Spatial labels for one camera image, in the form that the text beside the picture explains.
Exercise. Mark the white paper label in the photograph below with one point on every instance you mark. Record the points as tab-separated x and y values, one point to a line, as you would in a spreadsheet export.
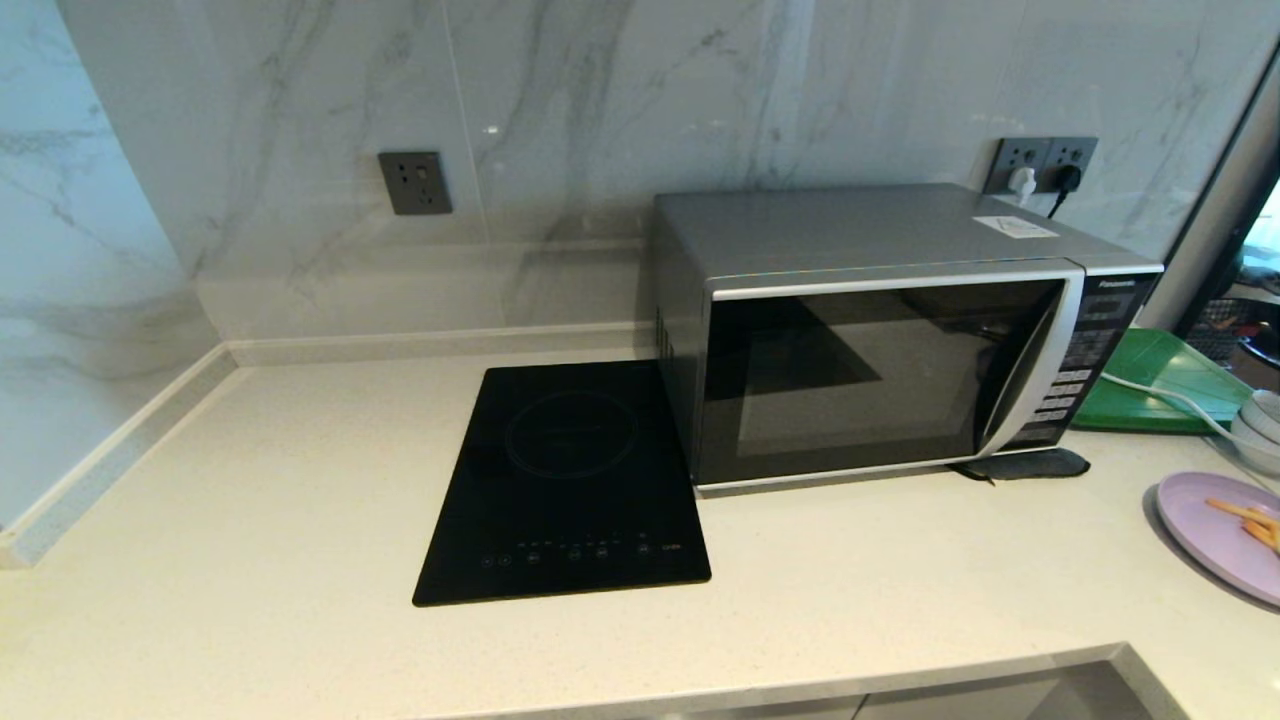
1015	227

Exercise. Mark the black power plug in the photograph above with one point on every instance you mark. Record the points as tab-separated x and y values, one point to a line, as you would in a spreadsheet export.
1066	180

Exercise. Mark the grey double wall socket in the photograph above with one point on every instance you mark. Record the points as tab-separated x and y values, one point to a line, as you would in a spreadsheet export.
1030	152

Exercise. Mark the white stacked bowls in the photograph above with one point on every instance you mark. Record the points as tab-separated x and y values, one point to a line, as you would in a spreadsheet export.
1262	430

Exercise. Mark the silver microwave oven body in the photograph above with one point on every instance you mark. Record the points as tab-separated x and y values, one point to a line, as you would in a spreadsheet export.
850	230

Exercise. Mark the green plastic cutting board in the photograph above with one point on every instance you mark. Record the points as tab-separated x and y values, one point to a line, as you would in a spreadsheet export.
1160	390

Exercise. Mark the purple plastic plate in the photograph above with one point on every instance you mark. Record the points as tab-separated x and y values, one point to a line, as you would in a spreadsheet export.
1205	530

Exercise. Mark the black induction cooktop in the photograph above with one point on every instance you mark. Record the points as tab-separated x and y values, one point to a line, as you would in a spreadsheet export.
560	480

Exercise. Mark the orange french fry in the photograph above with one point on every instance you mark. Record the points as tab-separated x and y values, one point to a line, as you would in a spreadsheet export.
1262	533
1240	510

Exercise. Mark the grey single wall socket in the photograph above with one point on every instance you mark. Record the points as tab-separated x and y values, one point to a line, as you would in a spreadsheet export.
415	183

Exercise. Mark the black cloth pad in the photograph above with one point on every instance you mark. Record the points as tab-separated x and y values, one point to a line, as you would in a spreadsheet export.
1030	463

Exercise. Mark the black glass microwave door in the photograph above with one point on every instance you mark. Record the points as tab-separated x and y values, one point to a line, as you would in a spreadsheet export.
850	380

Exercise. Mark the white power plug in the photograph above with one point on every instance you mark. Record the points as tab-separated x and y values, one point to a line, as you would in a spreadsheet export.
1023	182

